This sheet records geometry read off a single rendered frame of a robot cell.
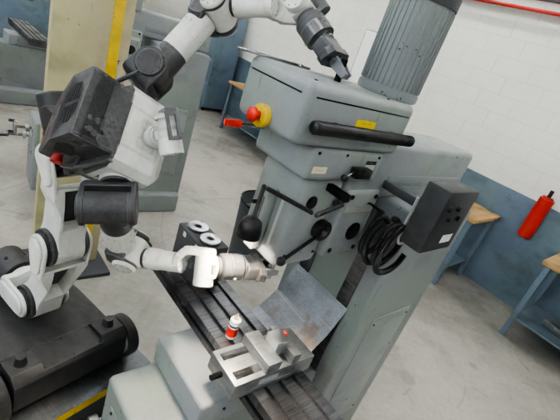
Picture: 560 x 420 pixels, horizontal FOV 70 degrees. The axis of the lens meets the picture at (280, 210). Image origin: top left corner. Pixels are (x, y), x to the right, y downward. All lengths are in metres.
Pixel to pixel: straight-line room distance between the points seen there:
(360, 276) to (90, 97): 1.10
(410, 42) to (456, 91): 4.41
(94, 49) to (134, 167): 1.57
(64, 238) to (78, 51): 1.33
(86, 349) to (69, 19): 1.70
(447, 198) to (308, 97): 0.50
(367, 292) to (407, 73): 0.80
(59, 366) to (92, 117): 1.05
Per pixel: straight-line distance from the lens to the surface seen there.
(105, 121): 1.15
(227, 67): 8.62
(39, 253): 1.64
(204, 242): 1.67
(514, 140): 5.36
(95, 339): 1.93
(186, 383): 1.51
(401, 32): 1.31
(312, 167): 1.08
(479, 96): 5.57
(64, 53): 2.64
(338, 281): 1.68
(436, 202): 1.22
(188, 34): 1.33
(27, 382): 1.81
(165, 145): 1.13
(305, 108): 0.97
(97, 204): 1.13
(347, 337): 1.72
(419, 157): 1.53
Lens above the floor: 1.97
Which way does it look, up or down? 23 degrees down
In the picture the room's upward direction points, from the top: 20 degrees clockwise
